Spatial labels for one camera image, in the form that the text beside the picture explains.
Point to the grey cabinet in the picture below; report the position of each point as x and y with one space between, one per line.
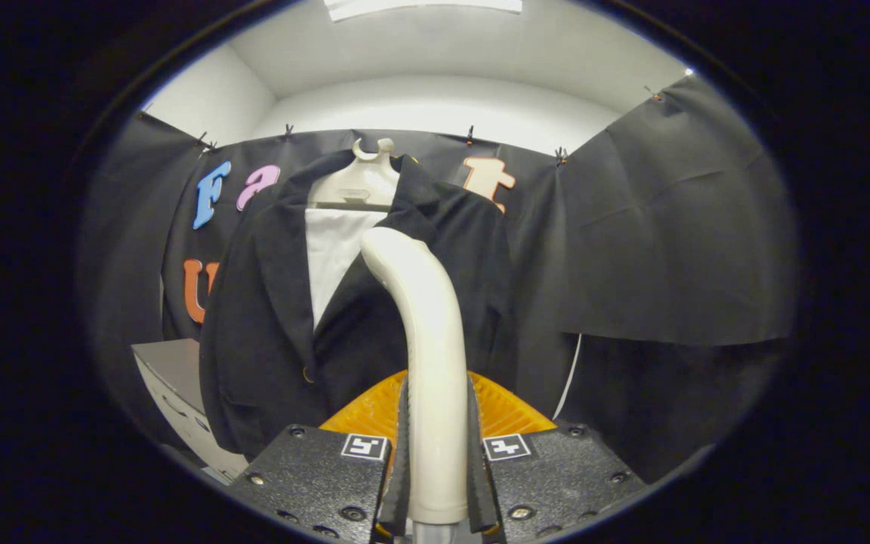
171 370

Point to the black backdrop cloth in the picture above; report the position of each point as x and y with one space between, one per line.
669 227

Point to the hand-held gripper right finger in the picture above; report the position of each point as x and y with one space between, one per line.
479 483

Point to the white padded ironing board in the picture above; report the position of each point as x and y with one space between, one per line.
333 257

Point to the white garment steamer head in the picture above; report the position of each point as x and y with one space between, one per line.
435 363

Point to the ceiling light panel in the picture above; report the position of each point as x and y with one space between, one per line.
420 7

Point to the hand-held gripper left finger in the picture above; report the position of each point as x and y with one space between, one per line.
400 483

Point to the white plastic hanger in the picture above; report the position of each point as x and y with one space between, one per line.
356 189

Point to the black blazer jacket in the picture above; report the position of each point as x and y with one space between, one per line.
269 340

